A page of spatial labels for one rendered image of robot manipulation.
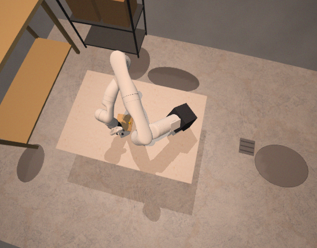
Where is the orange square mat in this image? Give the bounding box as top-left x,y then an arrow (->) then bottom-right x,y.
117,114 -> 133,132

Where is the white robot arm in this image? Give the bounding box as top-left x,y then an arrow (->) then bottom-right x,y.
94,51 -> 181,146

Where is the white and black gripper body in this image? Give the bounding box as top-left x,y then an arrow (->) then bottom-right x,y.
108,119 -> 123,135

